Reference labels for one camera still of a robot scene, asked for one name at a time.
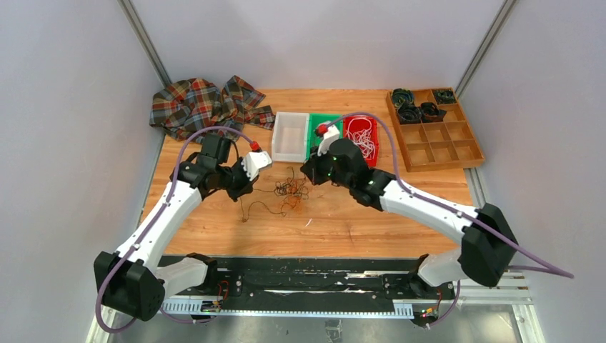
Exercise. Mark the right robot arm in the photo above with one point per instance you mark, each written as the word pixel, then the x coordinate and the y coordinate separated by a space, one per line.
pixel 482 255

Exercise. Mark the plaid cloth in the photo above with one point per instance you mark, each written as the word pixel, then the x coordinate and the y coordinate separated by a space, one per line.
pixel 186 106

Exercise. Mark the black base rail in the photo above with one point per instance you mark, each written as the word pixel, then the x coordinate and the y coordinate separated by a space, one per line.
pixel 335 289

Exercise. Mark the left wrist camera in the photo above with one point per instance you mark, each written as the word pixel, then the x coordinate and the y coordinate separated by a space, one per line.
pixel 254 162

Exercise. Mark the wooden compartment tray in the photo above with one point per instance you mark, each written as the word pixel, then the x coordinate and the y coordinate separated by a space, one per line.
pixel 425 147

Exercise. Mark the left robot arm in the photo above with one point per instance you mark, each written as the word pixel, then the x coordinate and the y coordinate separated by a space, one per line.
pixel 131 280

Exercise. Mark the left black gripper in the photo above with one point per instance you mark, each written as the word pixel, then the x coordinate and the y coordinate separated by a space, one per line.
pixel 246 186

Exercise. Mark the black coiled roll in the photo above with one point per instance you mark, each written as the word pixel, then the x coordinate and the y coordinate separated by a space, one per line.
pixel 402 97
pixel 409 114
pixel 444 96
pixel 431 113

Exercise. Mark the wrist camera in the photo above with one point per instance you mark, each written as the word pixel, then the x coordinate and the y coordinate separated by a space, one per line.
pixel 328 134
pixel 254 162

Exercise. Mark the red plastic bin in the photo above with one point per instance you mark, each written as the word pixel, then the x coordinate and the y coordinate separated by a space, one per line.
pixel 363 132

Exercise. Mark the white plastic bin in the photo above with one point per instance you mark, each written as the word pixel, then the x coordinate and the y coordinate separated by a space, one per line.
pixel 289 137

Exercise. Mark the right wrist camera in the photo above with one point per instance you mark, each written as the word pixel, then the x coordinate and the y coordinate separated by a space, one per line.
pixel 328 134

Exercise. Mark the green plastic bin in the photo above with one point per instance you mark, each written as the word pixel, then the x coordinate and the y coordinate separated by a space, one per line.
pixel 315 119

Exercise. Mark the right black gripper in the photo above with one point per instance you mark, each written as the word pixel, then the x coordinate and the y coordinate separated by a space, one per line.
pixel 311 169

